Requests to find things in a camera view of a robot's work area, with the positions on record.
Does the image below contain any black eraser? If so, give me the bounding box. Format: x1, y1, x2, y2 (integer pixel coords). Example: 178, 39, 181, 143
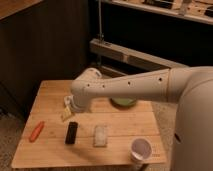
65, 122, 78, 144

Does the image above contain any metal shelf rack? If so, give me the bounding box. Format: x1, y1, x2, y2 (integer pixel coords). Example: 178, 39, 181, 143
89, 0, 213, 75

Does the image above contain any orange carrot toy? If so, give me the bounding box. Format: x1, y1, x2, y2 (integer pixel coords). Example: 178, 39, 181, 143
29, 121, 45, 142

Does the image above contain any dark wooden cabinet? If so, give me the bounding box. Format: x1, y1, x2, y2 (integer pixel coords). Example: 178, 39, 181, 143
0, 0, 89, 117

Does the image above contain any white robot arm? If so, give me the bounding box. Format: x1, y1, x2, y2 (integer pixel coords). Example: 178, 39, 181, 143
64, 66, 213, 171

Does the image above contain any wooden table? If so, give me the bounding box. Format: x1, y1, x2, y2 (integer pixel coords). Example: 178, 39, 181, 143
12, 80, 166, 169

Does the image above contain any white sponge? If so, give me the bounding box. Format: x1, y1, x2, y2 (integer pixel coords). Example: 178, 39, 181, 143
93, 125, 107, 147

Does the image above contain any white paper cup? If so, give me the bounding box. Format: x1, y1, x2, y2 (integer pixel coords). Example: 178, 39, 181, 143
130, 138, 152, 164

